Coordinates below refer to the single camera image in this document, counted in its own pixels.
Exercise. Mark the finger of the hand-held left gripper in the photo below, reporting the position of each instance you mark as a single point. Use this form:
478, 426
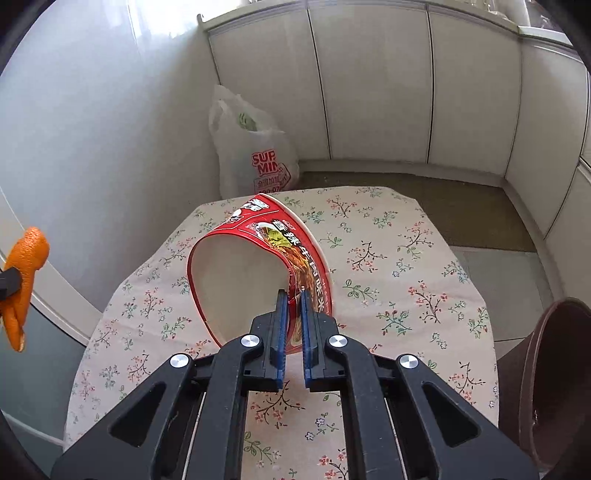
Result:
8, 282

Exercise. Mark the white plastic shopping bag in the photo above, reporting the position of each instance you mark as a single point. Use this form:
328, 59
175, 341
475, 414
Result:
249, 157

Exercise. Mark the red instant noodle bowl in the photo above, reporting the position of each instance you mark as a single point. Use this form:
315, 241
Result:
240, 277

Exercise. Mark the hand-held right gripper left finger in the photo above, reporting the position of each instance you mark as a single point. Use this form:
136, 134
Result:
279, 341

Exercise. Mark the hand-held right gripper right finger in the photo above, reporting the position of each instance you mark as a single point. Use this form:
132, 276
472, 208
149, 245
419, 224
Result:
308, 341

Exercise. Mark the brown trash bin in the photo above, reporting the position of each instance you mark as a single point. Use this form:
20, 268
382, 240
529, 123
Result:
549, 369

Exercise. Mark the white kitchen base cabinets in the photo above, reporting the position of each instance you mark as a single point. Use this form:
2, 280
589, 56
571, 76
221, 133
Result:
378, 92

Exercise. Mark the floral tablecloth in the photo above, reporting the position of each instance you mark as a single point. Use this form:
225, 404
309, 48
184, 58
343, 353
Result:
392, 277

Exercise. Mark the orange peel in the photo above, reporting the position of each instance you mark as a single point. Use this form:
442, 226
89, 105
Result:
32, 249

